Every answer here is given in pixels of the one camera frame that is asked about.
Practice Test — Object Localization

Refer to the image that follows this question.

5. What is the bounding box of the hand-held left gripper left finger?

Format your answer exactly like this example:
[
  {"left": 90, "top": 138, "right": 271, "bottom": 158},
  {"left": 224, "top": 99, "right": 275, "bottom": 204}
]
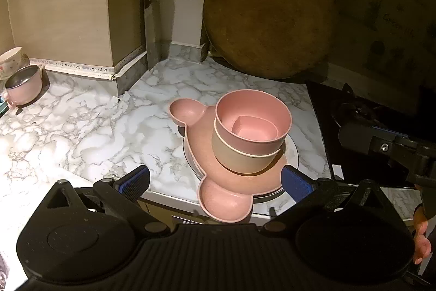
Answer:
[{"left": 44, "top": 165, "right": 171, "bottom": 238}]

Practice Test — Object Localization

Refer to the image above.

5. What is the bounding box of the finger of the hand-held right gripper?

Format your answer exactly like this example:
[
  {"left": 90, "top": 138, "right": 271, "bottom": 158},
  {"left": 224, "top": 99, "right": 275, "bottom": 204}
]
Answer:
[{"left": 338, "top": 119, "right": 421, "bottom": 164}]

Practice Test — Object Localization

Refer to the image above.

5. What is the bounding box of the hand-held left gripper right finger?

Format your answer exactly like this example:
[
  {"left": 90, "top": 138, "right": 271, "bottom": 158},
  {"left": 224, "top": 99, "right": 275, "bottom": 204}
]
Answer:
[{"left": 262, "top": 165, "right": 393, "bottom": 238}]

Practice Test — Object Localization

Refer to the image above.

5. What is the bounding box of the white plate with grey rim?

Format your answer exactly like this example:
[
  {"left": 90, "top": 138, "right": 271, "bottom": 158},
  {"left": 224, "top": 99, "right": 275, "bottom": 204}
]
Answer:
[{"left": 183, "top": 129, "right": 300, "bottom": 203}]

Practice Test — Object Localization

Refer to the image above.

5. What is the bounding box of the cream bowl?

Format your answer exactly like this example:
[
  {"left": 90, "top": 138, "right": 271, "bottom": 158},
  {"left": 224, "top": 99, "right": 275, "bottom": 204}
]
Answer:
[{"left": 211, "top": 117, "right": 287, "bottom": 175}]

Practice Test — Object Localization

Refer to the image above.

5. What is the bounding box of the pink round bowl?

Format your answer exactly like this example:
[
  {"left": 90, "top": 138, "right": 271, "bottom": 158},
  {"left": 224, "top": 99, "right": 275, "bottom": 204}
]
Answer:
[{"left": 215, "top": 89, "right": 293, "bottom": 152}]

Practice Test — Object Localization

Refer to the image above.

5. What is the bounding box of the small pink heart dish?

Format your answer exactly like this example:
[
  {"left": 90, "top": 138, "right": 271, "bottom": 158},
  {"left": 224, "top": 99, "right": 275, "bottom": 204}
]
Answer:
[{"left": 231, "top": 115, "right": 278, "bottom": 142}]

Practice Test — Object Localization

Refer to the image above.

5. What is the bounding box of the pink bear-shaped plate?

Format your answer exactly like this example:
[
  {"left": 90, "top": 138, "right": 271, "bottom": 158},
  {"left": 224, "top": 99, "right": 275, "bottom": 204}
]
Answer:
[{"left": 169, "top": 98, "right": 291, "bottom": 223}]

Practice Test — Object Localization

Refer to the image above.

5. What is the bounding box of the person's right hand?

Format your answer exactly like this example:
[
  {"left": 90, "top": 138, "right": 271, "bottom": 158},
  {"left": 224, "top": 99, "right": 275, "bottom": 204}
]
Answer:
[{"left": 411, "top": 203, "right": 432, "bottom": 266}]

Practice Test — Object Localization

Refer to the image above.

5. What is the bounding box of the black gas stove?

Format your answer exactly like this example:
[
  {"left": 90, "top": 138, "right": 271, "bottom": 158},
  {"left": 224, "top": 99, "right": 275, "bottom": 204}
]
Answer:
[{"left": 306, "top": 80, "right": 436, "bottom": 188}]

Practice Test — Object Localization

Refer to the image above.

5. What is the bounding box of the stove burner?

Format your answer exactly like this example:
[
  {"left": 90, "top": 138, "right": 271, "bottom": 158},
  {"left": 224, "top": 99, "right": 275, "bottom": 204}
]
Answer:
[{"left": 331, "top": 83, "right": 379, "bottom": 130}]

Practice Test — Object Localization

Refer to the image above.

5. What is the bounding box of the pink pot with steel interior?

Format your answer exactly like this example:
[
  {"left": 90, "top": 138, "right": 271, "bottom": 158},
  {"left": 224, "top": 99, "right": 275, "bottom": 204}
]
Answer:
[{"left": 3, "top": 64, "right": 45, "bottom": 106}]

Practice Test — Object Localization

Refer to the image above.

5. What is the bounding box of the round wooden cutting board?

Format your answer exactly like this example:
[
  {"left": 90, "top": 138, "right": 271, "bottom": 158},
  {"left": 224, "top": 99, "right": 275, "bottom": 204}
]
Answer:
[{"left": 202, "top": 0, "right": 336, "bottom": 80}]

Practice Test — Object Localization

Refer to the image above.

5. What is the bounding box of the cleaver knife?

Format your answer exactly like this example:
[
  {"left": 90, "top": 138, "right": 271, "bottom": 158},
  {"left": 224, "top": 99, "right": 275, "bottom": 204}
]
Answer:
[{"left": 140, "top": 0, "right": 161, "bottom": 71}]

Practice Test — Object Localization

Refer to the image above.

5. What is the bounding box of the white floral cup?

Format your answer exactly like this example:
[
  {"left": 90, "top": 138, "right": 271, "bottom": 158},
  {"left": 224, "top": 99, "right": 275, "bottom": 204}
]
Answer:
[{"left": 0, "top": 46, "right": 23, "bottom": 79}]

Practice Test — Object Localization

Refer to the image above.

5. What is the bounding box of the plant print wall sticker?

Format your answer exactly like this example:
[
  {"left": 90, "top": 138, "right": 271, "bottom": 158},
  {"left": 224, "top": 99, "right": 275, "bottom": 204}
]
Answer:
[{"left": 361, "top": 0, "right": 436, "bottom": 80}]

